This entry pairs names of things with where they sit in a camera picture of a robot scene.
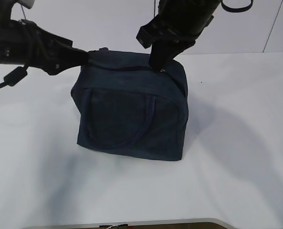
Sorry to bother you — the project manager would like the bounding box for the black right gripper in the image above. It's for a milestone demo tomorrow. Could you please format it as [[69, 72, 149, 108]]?
[[136, 0, 221, 71]]

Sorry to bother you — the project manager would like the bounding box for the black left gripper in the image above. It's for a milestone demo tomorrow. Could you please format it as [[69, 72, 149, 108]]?
[[0, 0, 89, 75]]

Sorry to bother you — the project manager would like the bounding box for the navy blue lunch bag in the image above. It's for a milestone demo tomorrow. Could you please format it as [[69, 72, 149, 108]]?
[[71, 48, 189, 161]]

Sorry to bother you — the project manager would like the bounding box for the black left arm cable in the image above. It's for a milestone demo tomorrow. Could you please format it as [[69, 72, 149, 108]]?
[[0, 66, 29, 93]]

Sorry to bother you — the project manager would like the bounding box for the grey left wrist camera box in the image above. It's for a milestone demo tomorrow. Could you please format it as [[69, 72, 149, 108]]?
[[18, 0, 35, 9]]

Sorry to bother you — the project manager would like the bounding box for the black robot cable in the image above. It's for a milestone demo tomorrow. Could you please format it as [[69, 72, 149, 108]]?
[[221, 0, 254, 13]]

